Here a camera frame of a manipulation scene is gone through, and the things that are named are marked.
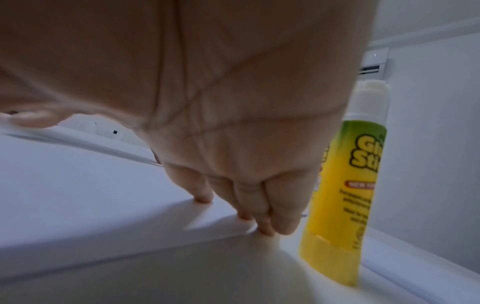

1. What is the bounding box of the person's right hand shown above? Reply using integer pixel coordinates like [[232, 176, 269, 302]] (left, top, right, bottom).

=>
[[0, 0, 380, 236]]

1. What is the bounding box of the yellow glue stick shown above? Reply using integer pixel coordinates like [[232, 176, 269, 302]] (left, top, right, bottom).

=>
[[300, 79, 393, 287]]

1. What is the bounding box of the white paper stack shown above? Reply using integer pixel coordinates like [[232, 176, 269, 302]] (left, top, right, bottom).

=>
[[0, 127, 309, 283]]

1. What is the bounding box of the white air conditioner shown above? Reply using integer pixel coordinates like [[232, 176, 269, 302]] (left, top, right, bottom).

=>
[[358, 48, 391, 81]]

